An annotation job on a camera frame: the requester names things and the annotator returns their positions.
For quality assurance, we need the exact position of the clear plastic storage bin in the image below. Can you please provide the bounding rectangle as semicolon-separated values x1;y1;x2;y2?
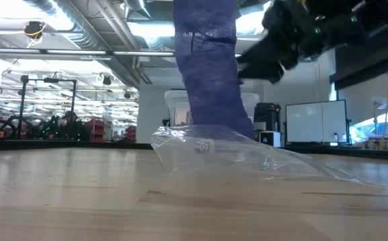
164;88;261;139

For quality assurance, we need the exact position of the silver ventilation duct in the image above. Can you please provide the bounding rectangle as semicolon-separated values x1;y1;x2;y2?
22;0;154;88

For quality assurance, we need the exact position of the black machine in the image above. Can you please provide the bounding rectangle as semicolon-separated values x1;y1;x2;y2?
253;102;282;133

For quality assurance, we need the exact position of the black pipe stand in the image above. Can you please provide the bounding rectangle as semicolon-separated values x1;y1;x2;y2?
16;74;78;140

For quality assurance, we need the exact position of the purple elastic bandage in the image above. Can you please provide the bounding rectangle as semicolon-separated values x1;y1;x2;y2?
172;0;255;139

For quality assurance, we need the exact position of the black camera with yellow cable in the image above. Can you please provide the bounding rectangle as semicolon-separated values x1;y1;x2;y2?
23;20;46;48

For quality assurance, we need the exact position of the clear plastic zipper bag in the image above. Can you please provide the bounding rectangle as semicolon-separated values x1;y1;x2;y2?
150;124;384;187

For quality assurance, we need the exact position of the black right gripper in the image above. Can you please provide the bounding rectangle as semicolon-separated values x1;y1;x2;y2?
236;0;335;84

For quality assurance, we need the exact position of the white whiteboard black frame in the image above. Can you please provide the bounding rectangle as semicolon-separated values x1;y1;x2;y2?
284;99;351;147

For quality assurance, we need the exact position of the white container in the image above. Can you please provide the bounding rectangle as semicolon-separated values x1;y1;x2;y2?
258;130;282;148

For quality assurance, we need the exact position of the red shelf unit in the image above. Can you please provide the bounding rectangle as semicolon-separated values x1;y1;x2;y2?
125;125;138;143
84;118;107;143

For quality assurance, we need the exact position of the long LED light bar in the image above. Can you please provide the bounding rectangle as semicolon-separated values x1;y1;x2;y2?
0;47;176;58

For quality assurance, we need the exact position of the black table frame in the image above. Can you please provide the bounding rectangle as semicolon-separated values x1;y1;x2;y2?
0;139;388;162

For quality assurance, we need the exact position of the person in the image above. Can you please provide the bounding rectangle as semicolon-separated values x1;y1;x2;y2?
62;109;86;142

